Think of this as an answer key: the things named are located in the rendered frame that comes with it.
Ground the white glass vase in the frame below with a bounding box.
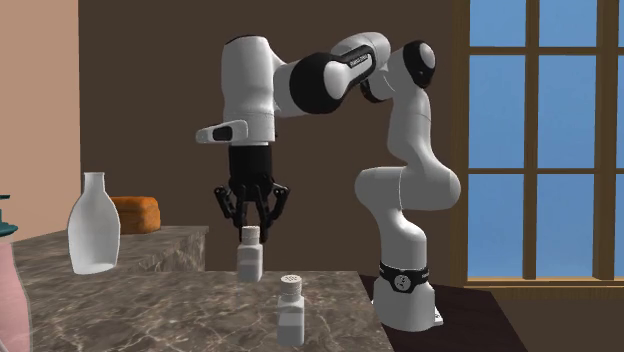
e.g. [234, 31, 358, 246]
[67, 171, 122, 276]

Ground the pink rounded object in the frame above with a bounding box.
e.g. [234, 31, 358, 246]
[0, 242, 33, 352]

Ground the wooden framed window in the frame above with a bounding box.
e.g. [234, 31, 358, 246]
[450, 0, 624, 300]

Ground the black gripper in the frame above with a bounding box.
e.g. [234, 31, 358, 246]
[213, 144, 292, 244]

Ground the white shaker bottle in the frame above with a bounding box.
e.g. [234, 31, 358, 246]
[276, 273, 306, 348]
[236, 225, 265, 284]

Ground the teal object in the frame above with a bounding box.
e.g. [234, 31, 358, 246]
[0, 194, 20, 238]

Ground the orange bread loaf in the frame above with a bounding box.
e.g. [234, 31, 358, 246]
[109, 195, 162, 236]

